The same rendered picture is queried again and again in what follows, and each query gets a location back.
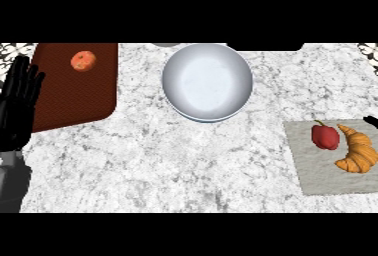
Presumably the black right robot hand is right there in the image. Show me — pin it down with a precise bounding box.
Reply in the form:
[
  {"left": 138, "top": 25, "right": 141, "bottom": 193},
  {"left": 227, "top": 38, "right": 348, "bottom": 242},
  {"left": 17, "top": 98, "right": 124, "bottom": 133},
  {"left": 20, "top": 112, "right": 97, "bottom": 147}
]
[{"left": 361, "top": 115, "right": 378, "bottom": 130}]

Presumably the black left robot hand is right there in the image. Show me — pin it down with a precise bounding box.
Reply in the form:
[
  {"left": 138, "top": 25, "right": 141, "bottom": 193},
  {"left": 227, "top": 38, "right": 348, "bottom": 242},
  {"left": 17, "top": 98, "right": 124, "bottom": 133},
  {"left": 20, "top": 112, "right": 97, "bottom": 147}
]
[{"left": 0, "top": 55, "right": 47, "bottom": 153}]

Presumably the golden croissant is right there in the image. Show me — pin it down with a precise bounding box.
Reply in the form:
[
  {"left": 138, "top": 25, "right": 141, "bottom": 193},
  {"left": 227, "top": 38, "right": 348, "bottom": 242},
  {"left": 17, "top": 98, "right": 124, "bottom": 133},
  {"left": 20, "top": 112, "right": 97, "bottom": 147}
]
[{"left": 333, "top": 123, "right": 378, "bottom": 174}]

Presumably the grey placemat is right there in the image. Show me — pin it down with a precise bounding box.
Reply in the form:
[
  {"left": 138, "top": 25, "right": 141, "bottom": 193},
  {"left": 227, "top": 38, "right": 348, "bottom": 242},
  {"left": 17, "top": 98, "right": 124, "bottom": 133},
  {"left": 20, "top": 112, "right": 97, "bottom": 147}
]
[{"left": 282, "top": 118, "right": 378, "bottom": 196}]

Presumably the white bowl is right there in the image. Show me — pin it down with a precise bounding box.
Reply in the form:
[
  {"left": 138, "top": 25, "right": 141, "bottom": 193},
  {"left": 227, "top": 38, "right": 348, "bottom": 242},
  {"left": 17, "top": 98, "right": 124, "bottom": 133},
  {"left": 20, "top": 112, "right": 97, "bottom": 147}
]
[{"left": 161, "top": 43, "right": 254, "bottom": 124}]

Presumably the red bell pepper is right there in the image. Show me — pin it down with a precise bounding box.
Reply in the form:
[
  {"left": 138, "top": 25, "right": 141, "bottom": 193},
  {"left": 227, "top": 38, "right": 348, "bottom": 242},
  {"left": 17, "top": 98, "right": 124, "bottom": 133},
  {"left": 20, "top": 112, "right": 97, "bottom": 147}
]
[{"left": 310, "top": 119, "right": 341, "bottom": 151}]

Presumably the brown cutting board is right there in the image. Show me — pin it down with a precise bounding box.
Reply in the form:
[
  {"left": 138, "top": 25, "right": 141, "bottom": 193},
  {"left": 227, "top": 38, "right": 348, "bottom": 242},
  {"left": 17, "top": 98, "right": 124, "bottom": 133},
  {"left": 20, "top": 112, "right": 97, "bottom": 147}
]
[{"left": 29, "top": 43, "right": 119, "bottom": 134}]

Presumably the orange fruit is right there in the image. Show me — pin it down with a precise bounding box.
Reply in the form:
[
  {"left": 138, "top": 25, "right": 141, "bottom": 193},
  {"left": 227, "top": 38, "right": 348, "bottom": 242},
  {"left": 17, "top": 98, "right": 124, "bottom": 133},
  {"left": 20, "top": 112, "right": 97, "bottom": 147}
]
[{"left": 69, "top": 50, "right": 97, "bottom": 73}]

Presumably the black appliance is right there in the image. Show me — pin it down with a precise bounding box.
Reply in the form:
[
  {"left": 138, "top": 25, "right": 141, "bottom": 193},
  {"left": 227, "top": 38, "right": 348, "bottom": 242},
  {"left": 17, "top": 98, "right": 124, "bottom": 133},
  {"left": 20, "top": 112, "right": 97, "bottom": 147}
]
[{"left": 225, "top": 43, "right": 305, "bottom": 52}]

